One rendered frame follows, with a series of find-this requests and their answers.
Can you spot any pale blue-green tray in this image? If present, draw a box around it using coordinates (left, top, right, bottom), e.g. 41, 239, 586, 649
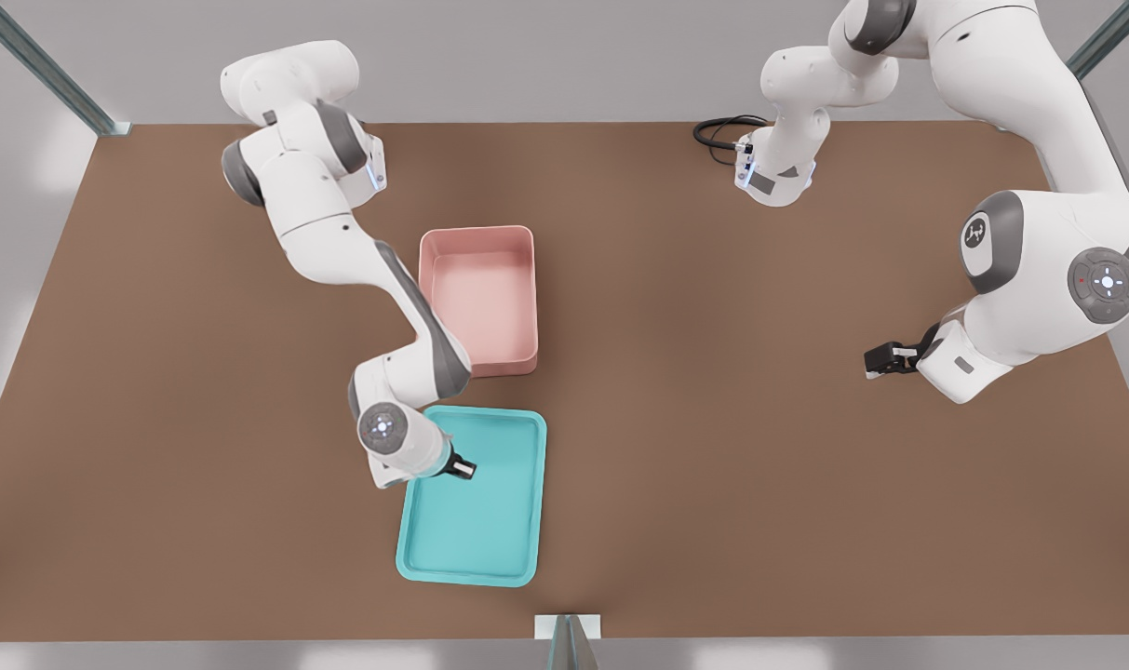
396, 406, 548, 588

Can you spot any pink plastic box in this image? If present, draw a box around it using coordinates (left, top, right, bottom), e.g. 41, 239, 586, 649
419, 225, 539, 377

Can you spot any silver frame post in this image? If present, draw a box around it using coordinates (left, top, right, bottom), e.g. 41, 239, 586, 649
0, 0, 131, 138
1067, 0, 1129, 80
534, 612, 601, 670

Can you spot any black cable loop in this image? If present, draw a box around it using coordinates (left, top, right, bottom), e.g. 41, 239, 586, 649
693, 115, 772, 168

